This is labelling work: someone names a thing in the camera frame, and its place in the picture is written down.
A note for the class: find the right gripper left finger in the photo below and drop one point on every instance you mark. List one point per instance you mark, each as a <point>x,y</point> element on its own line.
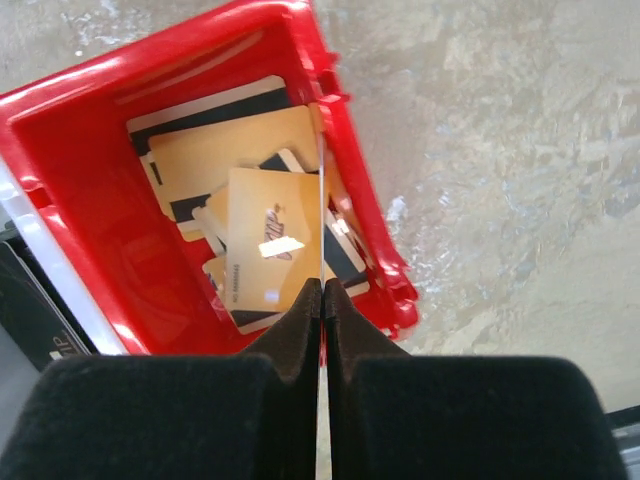
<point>250,415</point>

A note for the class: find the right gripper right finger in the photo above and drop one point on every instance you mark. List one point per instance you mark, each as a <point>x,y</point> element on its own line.
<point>398,416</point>

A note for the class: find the gold card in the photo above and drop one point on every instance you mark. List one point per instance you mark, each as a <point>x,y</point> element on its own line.
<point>323,469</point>

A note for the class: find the red plastic bin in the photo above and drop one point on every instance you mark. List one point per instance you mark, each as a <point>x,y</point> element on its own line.
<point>79,194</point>

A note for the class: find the black cards pile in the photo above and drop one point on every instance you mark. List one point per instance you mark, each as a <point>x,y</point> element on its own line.
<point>32,311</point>

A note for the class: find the gold cards pile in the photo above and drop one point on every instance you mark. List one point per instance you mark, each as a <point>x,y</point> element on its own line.
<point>239,171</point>

